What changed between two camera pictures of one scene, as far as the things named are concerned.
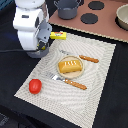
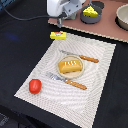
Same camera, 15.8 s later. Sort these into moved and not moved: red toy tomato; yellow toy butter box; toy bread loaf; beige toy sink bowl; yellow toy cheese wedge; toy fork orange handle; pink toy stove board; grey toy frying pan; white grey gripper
Moved: white grey gripper; grey toy frying pan; yellow toy cheese wedge
Not moved: toy fork orange handle; beige toy sink bowl; red toy tomato; toy bread loaf; pink toy stove board; yellow toy butter box
